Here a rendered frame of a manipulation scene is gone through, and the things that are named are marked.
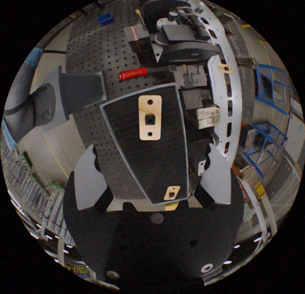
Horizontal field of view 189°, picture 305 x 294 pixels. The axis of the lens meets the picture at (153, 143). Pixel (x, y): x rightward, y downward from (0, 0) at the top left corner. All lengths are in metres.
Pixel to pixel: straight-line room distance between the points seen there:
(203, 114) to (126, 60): 0.54
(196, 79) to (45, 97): 0.43
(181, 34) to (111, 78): 0.54
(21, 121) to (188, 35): 0.41
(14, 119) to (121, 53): 0.63
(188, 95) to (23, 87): 0.40
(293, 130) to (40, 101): 8.41
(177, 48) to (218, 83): 0.28
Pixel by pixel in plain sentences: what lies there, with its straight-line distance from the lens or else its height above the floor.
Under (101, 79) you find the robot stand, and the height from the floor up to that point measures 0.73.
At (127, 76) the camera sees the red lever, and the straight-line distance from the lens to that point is 0.19.
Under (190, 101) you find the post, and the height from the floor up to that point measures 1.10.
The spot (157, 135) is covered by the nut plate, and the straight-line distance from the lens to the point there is 0.20.
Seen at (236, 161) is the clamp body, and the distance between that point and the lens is 0.78.
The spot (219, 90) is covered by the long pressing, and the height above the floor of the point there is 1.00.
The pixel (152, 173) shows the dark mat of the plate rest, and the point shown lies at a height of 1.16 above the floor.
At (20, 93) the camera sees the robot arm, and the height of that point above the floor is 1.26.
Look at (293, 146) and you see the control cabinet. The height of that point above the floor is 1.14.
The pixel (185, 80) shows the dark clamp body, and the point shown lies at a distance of 0.28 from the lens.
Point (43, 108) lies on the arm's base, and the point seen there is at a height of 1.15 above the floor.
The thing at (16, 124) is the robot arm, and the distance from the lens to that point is 0.32.
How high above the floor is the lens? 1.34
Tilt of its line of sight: 59 degrees down
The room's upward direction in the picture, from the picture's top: 176 degrees clockwise
